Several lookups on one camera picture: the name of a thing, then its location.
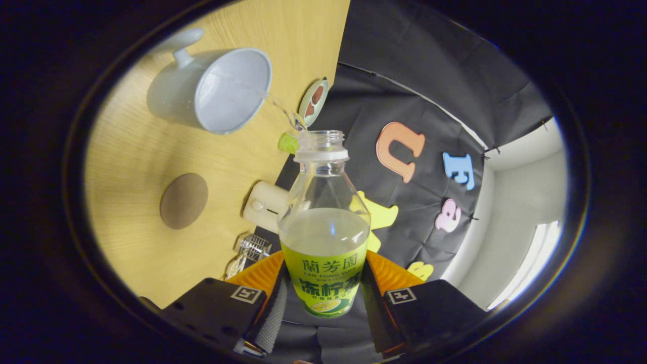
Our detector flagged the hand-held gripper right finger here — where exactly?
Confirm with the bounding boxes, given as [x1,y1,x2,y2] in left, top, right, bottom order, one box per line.
[361,250,488,357]

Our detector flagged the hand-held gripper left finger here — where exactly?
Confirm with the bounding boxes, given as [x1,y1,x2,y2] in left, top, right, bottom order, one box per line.
[162,250,289,354]

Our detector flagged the clear juice bottle green label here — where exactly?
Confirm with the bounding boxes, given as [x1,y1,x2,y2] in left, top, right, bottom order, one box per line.
[278,130,372,319]

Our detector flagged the brown round coaster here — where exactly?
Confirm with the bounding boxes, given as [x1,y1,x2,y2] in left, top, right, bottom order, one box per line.
[160,173,209,231]

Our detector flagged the white cup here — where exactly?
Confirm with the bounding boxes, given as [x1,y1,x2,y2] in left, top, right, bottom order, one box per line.
[147,28,273,135]

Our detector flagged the small capped green drink bottle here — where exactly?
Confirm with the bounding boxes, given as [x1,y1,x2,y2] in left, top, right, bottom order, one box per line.
[277,132,301,155]

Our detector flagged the white toaster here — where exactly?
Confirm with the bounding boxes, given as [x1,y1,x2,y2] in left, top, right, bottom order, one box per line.
[243,181,290,234]

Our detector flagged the ceiling light panel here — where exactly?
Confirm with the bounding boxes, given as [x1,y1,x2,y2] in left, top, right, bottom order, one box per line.
[488,221,563,310]

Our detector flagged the wooden table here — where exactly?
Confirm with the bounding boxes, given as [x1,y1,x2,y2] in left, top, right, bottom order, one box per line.
[83,0,352,310]

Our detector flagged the pale green plate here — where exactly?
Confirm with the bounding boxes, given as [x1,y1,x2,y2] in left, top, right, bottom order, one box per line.
[298,77,330,127]

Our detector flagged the metal wire mesh holder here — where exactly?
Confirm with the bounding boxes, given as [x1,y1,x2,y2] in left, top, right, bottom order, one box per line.
[235,234,273,262]

